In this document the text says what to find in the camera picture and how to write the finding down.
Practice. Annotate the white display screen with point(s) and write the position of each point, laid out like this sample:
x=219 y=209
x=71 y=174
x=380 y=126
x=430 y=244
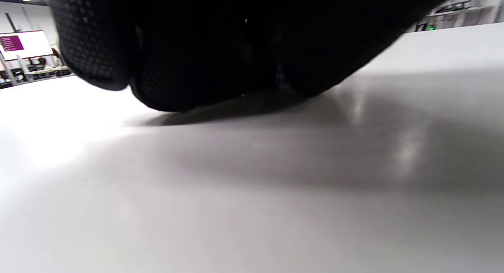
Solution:
x=33 y=44

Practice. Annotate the person's left hand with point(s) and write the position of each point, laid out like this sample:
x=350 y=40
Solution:
x=216 y=48

